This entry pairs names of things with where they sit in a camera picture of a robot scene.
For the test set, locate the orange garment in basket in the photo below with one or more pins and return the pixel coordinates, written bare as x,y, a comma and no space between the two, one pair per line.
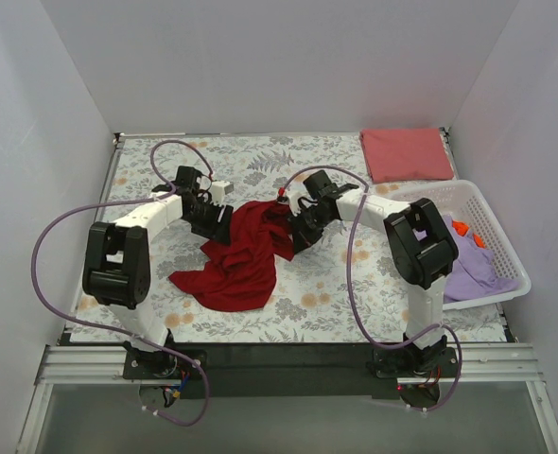
463,229

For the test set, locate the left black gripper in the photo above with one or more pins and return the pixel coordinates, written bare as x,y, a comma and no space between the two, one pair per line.
215,220

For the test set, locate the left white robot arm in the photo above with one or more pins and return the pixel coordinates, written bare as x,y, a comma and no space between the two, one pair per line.
117,270

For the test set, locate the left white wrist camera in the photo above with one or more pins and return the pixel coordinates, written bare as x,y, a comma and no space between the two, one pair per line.
219,190

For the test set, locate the floral patterned table cloth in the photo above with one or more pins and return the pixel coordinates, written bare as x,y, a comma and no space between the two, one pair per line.
344,288

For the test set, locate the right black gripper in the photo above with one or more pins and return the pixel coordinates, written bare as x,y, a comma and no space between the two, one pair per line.
303,229

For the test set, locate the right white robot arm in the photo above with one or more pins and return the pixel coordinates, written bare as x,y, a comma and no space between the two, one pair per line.
423,250

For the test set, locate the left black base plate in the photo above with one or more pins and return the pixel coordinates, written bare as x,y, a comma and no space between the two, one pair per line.
146,365

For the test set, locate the aluminium frame rail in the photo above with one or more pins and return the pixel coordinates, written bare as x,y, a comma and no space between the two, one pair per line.
287,369

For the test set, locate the lavender t shirt in basket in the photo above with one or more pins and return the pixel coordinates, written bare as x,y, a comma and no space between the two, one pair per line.
473,273

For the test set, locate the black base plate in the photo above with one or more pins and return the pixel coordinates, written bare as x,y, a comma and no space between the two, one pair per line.
146,365
404,363

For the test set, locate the folded pink t shirt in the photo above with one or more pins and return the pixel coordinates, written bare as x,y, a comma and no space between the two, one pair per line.
395,155

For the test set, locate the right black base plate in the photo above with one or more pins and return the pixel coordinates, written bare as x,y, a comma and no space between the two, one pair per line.
404,363

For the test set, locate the dark red t shirt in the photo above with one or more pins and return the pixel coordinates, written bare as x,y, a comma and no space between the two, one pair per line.
241,265

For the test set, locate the white plastic laundry basket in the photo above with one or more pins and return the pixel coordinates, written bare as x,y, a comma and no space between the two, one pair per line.
463,201

